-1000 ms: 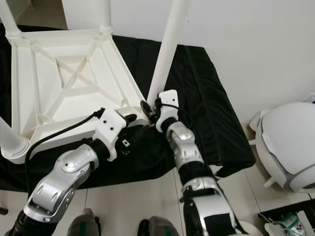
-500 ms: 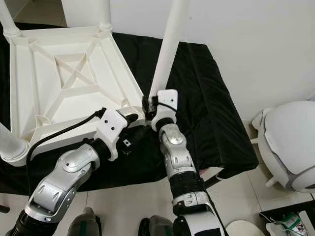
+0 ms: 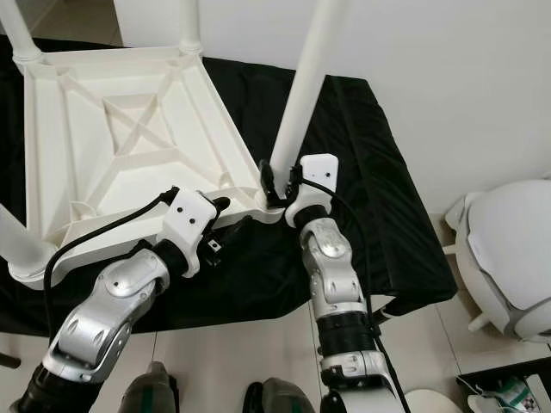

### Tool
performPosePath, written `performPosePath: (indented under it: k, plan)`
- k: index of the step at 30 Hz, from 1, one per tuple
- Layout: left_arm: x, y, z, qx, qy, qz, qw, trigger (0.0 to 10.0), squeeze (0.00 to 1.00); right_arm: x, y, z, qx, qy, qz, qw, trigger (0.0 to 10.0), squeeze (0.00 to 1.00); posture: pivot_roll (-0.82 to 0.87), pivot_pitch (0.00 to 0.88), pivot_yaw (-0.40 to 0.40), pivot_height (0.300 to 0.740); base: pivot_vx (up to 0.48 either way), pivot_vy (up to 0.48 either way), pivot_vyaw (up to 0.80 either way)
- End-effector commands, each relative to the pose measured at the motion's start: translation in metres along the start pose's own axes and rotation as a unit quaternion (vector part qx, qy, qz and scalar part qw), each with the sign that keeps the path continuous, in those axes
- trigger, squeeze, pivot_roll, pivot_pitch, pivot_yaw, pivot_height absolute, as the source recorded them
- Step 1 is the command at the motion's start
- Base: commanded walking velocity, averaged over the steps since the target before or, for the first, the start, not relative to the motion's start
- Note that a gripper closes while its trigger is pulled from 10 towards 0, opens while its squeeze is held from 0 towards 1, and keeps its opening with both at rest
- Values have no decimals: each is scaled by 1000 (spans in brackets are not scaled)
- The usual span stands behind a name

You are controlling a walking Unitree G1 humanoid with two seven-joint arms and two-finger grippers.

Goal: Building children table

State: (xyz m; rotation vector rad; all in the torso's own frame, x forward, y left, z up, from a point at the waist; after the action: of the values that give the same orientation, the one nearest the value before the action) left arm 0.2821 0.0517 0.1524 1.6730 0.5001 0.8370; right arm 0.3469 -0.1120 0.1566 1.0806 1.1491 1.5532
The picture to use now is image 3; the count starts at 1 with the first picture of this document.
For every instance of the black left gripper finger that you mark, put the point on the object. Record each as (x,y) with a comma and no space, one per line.
(237,229)
(220,204)

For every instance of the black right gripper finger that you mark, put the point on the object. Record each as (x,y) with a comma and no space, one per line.
(268,180)

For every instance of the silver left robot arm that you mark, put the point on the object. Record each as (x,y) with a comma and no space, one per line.
(103,310)

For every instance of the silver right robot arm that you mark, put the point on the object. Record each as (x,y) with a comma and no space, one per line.
(331,267)

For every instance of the black table cloth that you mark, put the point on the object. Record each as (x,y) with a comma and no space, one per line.
(396,232)

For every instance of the white plastic chair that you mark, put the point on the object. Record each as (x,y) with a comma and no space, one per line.
(508,249)

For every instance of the dark low box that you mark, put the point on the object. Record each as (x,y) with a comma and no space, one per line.
(467,370)

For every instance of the white round stool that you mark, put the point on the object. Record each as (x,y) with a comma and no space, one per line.
(433,403)

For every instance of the green white package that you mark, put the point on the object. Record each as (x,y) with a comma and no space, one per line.
(508,397)

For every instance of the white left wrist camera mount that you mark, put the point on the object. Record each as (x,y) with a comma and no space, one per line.
(189,215)

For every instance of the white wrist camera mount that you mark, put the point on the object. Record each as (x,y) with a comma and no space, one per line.
(189,215)
(317,172)

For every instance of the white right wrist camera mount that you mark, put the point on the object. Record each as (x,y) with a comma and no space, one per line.
(317,172)

